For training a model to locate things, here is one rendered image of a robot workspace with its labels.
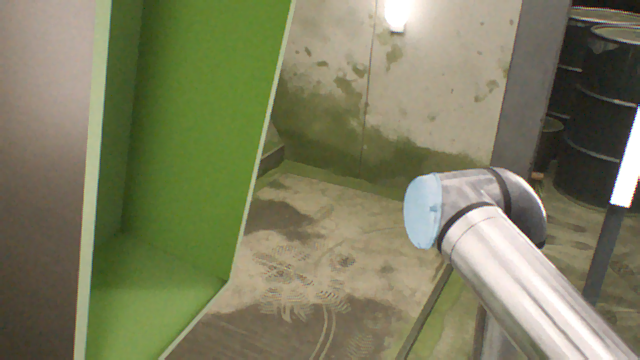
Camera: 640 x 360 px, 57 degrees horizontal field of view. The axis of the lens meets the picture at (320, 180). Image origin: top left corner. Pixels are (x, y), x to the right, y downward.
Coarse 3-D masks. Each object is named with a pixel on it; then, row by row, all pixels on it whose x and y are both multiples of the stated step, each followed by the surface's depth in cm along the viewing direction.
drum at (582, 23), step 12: (612, 12) 372; (624, 12) 367; (576, 24) 337; (588, 24) 332; (600, 24) 329; (624, 24) 326; (636, 24) 327; (564, 36) 345; (576, 36) 339; (588, 36) 335; (564, 48) 347; (576, 48) 341; (564, 60) 348; (576, 60) 343; (564, 72) 349; (576, 72) 344; (552, 84) 358; (564, 84) 351; (552, 96) 359; (564, 96) 353; (552, 108) 361; (564, 108) 355; (564, 120) 357; (552, 156) 368
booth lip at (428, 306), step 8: (448, 264) 246; (448, 272) 240; (440, 280) 235; (440, 288) 230; (432, 296) 224; (424, 304) 219; (432, 304) 221; (424, 312) 215; (416, 320) 211; (424, 320) 212; (416, 328) 207; (408, 336) 202; (416, 336) 205; (408, 344) 199; (400, 352) 195; (408, 352) 197
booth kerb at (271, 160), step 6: (282, 144) 323; (276, 150) 316; (282, 150) 323; (264, 156) 306; (270, 156) 312; (276, 156) 318; (282, 156) 325; (264, 162) 307; (270, 162) 313; (276, 162) 320; (258, 168) 303; (264, 168) 309; (270, 168) 315; (258, 174) 304; (264, 174) 310
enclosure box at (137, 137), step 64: (0, 0) 67; (64, 0) 64; (128, 0) 125; (192, 0) 125; (256, 0) 120; (0, 64) 71; (64, 64) 67; (128, 64) 134; (192, 64) 131; (256, 64) 126; (0, 128) 75; (64, 128) 71; (128, 128) 144; (192, 128) 138; (256, 128) 132; (0, 192) 80; (64, 192) 76; (128, 192) 153; (192, 192) 146; (0, 256) 86; (64, 256) 81; (128, 256) 152; (192, 256) 154; (0, 320) 92; (64, 320) 86; (128, 320) 133; (192, 320) 135
